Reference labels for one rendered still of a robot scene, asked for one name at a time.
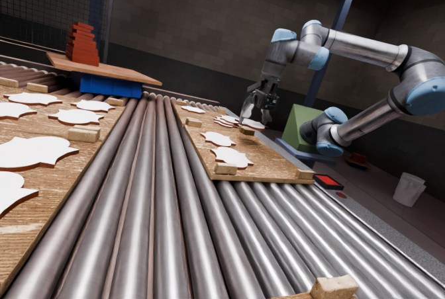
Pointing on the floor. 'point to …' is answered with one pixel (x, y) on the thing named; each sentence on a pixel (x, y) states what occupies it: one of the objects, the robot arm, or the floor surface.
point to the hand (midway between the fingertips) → (251, 123)
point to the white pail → (408, 191)
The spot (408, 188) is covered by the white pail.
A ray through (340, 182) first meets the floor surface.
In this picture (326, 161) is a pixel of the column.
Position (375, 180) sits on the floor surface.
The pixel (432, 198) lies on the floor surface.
